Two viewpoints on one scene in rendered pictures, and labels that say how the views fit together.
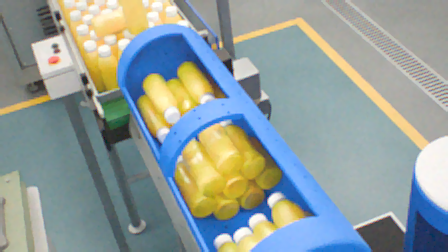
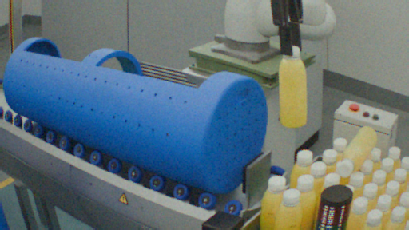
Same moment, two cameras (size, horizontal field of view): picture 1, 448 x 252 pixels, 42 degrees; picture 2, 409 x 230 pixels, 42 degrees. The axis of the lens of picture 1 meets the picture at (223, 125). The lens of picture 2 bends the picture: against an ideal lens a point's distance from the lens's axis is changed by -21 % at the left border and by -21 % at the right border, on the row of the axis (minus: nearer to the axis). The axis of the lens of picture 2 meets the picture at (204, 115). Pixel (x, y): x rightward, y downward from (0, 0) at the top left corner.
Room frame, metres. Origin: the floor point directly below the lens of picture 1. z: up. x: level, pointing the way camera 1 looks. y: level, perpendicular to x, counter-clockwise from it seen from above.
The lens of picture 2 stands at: (2.48, -0.72, 1.79)
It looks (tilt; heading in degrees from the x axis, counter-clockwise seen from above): 25 degrees down; 143
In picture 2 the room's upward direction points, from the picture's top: 2 degrees counter-clockwise
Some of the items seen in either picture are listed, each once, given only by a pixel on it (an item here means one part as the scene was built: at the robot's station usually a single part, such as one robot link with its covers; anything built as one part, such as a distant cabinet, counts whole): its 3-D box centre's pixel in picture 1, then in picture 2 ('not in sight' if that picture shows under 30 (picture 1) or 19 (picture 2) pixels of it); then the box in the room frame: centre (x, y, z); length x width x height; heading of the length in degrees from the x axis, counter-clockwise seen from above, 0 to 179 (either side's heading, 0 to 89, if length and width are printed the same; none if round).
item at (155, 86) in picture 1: (162, 98); not in sight; (1.29, 0.15, 1.09); 0.16 x 0.07 x 0.07; 17
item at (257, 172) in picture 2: not in sight; (256, 180); (1.49, 0.16, 0.99); 0.10 x 0.02 x 0.12; 107
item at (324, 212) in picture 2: not in sight; (335, 207); (1.96, -0.07, 1.23); 0.06 x 0.06 x 0.04
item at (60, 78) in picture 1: (56, 66); (367, 128); (1.60, 0.50, 1.05); 0.20 x 0.10 x 0.10; 17
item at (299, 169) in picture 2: not in sight; (301, 188); (1.59, 0.23, 0.98); 0.07 x 0.07 x 0.16
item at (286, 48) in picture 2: not in sight; (285, 40); (1.56, 0.19, 1.36); 0.03 x 0.01 x 0.07; 16
